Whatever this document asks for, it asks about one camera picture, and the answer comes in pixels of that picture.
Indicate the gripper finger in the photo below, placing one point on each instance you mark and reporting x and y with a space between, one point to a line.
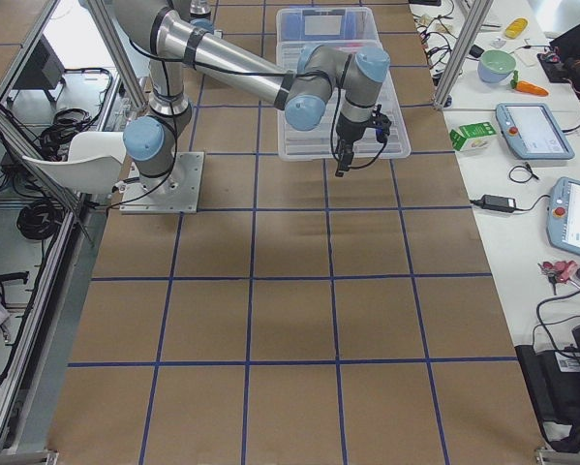
346 158
340 168

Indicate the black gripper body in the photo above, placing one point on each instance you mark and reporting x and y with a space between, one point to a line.
349 131

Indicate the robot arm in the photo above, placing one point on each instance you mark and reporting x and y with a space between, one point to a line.
159 30

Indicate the clear plastic storage box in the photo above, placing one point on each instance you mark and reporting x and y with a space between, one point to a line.
367 27

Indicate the green white carton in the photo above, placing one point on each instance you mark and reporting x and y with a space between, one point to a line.
472 136

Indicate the black power adapter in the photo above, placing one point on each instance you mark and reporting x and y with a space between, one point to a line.
498 203

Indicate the green bowl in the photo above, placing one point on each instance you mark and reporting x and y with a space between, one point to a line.
495 65

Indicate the toy carrot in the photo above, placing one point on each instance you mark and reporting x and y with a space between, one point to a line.
526 87

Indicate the teach pendant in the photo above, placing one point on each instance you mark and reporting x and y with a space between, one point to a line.
563 219
531 132

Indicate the yellow toy corn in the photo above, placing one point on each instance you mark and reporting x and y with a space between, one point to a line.
515 28

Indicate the white plastic chair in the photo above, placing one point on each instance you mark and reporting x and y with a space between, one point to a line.
93 166

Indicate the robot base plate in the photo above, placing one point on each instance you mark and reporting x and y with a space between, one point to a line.
178 194

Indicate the aluminium frame post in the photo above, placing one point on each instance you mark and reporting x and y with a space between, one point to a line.
468 33

